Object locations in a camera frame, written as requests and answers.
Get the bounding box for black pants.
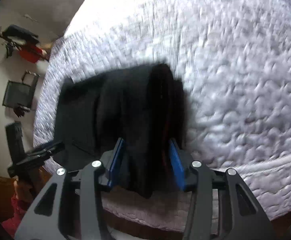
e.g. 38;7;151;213
54;63;185;198

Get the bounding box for red sleeve left forearm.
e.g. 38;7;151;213
1;195;31;236

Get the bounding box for left operator hand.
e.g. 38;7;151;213
14;176;37;204

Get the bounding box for black office chair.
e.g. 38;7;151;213
2;70;40;118

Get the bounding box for white quilted bed mattress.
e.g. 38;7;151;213
34;0;291;219

